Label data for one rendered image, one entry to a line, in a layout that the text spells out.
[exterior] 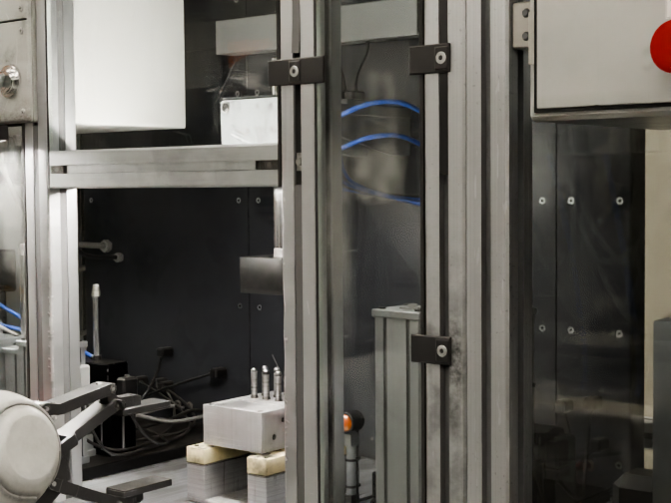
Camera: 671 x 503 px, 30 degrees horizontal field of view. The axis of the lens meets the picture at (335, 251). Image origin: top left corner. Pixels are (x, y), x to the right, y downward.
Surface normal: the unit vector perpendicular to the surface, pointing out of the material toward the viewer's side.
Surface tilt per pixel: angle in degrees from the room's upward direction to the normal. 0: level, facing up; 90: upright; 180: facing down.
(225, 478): 90
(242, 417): 90
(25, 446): 78
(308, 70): 90
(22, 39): 90
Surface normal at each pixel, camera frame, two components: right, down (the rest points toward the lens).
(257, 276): -0.63, 0.04
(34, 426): 0.80, -0.13
